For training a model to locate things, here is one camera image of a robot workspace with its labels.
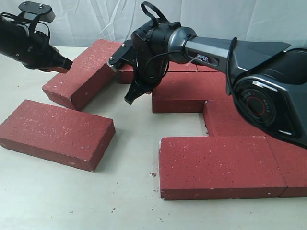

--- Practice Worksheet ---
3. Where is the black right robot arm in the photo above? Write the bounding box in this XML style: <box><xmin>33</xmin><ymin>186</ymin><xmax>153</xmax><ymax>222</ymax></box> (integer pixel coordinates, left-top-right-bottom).
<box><xmin>125</xmin><ymin>23</ymin><xmax>307</xmax><ymax>148</ymax></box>

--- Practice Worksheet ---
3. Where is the red brick front row large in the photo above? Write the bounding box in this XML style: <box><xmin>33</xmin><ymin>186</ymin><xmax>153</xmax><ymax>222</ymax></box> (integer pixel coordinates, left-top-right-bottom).
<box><xmin>159</xmin><ymin>136</ymin><xmax>287</xmax><ymax>200</ymax></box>

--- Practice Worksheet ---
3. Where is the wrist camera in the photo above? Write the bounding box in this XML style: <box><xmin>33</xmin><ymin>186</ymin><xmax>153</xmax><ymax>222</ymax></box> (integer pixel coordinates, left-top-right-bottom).
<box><xmin>18</xmin><ymin>0</ymin><xmax>55</xmax><ymax>23</ymax></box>
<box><xmin>107</xmin><ymin>39</ymin><xmax>137</xmax><ymax>72</ymax></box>

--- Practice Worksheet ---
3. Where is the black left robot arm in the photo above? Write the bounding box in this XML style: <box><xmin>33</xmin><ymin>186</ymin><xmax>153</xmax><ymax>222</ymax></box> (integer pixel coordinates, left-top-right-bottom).
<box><xmin>0</xmin><ymin>18</ymin><xmax>73</xmax><ymax>73</ymax></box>

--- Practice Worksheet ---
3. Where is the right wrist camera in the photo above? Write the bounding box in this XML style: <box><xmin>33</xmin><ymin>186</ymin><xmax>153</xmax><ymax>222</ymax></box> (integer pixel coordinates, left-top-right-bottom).
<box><xmin>107</xmin><ymin>39</ymin><xmax>137</xmax><ymax>72</ymax></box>

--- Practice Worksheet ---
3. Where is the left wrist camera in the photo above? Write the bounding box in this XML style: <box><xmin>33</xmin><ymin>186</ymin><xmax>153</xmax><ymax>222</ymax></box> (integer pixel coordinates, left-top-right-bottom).
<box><xmin>18</xmin><ymin>0</ymin><xmax>55</xmax><ymax>23</ymax></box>

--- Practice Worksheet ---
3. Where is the red brick third row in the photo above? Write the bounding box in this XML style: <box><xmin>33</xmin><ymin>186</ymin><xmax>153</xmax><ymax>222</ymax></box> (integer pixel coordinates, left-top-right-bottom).
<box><xmin>203</xmin><ymin>100</ymin><xmax>266</xmax><ymax>137</ymax></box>

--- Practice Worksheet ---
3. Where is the red brick front right edge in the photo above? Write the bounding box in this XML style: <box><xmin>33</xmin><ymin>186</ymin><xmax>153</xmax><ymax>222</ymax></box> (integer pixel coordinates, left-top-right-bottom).
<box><xmin>266</xmin><ymin>137</ymin><xmax>307</xmax><ymax>198</ymax></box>

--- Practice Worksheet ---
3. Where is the red brick back row right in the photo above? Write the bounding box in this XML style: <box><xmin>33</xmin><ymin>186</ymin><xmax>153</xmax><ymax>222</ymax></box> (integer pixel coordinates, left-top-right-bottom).
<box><xmin>197</xmin><ymin>65</ymin><xmax>218</xmax><ymax>72</ymax></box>

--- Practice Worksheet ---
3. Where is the red brick back row left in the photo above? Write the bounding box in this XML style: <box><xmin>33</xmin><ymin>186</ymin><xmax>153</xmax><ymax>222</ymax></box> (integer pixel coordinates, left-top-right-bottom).
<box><xmin>118</xmin><ymin>62</ymin><xmax>198</xmax><ymax>84</ymax></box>

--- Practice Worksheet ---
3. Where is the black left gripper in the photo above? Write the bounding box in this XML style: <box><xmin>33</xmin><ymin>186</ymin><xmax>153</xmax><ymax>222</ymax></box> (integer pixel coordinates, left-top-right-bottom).
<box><xmin>0</xmin><ymin>31</ymin><xmax>72</xmax><ymax>74</ymax></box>

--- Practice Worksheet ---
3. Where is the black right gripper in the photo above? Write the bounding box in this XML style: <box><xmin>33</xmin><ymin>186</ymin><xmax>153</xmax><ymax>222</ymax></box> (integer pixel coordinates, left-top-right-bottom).
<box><xmin>124</xmin><ymin>57</ymin><xmax>169</xmax><ymax>105</ymax></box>

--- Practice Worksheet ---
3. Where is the angled red brick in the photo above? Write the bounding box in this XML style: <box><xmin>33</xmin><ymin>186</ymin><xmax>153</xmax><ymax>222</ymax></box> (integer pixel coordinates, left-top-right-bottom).
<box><xmin>42</xmin><ymin>39</ymin><xmax>121</xmax><ymax>111</ymax></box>

